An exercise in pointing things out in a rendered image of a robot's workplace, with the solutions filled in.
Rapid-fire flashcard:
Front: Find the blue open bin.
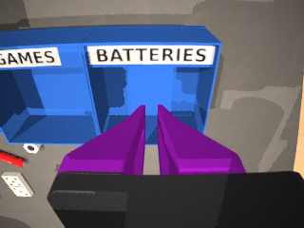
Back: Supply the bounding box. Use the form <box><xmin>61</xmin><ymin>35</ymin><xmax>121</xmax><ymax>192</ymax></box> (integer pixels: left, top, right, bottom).
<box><xmin>0</xmin><ymin>26</ymin><xmax>221</xmax><ymax>145</ymax></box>

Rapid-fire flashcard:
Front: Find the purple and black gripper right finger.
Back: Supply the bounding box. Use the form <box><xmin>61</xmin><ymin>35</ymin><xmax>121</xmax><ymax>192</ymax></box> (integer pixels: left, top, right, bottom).
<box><xmin>157</xmin><ymin>104</ymin><xmax>246</xmax><ymax>175</ymax></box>

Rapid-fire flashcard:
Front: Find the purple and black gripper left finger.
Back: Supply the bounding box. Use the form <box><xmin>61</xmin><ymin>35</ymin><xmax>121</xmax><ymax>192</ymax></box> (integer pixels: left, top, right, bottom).
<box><xmin>56</xmin><ymin>104</ymin><xmax>145</xmax><ymax>176</ymax></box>

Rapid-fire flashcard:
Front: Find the cream domino tile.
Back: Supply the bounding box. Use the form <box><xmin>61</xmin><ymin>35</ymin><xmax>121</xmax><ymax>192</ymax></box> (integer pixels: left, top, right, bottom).
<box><xmin>2</xmin><ymin>172</ymin><xmax>33</xmax><ymax>197</ymax></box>

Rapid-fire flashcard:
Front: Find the red aaa battery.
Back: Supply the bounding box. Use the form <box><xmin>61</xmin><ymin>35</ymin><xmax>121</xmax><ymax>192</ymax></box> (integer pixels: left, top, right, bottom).
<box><xmin>0</xmin><ymin>151</ymin><xmax>25</xmax><ymax>167</ymax></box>

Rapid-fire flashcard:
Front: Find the white hex nut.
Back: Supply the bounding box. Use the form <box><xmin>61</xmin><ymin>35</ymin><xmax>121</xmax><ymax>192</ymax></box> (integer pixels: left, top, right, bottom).
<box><xmin>24</xmin><ymin>144</ymin><xmax>41</xmax><ymax>153</ymax></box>

